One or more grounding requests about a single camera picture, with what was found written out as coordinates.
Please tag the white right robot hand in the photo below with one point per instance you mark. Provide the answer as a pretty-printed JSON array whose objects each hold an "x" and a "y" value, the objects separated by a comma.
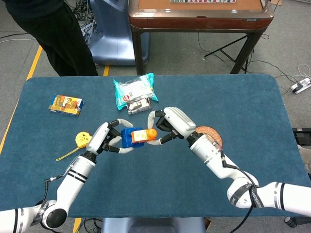
[{"x": 177, "y": 121}]

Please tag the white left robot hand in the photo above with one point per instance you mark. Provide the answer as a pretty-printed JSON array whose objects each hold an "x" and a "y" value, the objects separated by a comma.
[{"x": 99, "y": 138}]

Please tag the blue box with white circles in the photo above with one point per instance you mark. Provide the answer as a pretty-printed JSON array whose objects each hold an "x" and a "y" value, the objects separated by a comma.
[{"x": 126, "y": 138}]

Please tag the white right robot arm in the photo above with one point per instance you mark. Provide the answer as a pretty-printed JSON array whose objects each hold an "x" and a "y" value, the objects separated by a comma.
[{"x": 218, "y": 165}]

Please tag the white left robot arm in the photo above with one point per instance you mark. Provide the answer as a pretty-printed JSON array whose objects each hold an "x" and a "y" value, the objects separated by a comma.
[{"x": 70, "y": 184}]

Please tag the yellow tape measure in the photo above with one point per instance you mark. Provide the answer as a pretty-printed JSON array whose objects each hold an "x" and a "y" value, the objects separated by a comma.
[{"x": 81, "y": 139}]

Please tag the round woven rattan coaster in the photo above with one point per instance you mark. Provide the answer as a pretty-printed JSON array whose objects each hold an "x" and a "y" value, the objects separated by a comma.
[{"x": 214, "y": 133}]

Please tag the orange blue cardboard box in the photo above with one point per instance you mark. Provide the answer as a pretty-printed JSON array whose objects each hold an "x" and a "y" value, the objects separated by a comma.
[{"x": 65, "y": 104}]

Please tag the teal wet wipes pack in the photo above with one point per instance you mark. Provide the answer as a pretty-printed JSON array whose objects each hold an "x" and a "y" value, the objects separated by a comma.
[{"x": 136, "y": 87}]

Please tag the blue felt table cover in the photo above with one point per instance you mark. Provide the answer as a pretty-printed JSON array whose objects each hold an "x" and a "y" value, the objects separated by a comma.
[{"x": 155, "y": 179}]

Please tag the grey robot torso base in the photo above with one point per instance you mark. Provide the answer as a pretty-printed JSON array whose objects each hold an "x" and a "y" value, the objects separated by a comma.
[{"x": 153, "y": 225}]

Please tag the blue grey machine base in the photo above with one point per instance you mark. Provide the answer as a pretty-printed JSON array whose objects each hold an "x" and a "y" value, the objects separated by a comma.
[{"x": 114, "y": 36}]

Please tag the brown mahjong table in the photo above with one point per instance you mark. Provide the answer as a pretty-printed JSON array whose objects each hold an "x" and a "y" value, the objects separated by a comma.
[{"x": 199, "y": 20}]

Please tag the person in black trousers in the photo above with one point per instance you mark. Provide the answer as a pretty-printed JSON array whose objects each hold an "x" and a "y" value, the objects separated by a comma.
[{"x": 60, "y": 36}]

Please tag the face-up mahjong tile row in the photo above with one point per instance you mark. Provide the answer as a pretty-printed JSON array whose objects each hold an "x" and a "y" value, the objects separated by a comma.
[{"x": 202, "y": 1}]

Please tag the black floor box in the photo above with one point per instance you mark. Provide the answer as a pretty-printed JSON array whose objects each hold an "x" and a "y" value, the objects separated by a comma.
[{"x": 302, "y": 136}]

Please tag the white power strip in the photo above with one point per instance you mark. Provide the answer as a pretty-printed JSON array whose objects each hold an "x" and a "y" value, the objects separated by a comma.
[{"x": 300, "y": 86}]

